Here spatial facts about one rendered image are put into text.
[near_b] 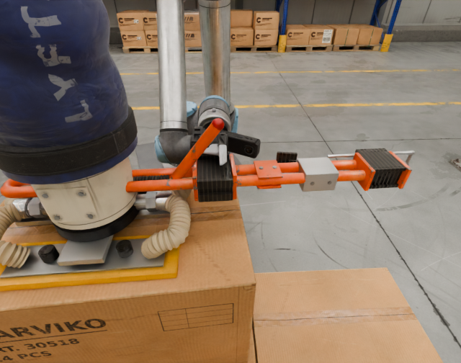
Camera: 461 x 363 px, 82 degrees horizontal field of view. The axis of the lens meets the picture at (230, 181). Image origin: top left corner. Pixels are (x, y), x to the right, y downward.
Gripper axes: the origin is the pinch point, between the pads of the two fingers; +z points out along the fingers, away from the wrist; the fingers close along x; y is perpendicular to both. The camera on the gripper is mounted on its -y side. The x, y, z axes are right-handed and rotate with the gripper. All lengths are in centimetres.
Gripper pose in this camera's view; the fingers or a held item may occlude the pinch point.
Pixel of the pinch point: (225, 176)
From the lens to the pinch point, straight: 55.2
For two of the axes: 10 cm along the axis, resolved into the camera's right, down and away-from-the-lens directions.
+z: 0.5, 6.1, -7.9
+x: 0.0, -7.9, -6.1
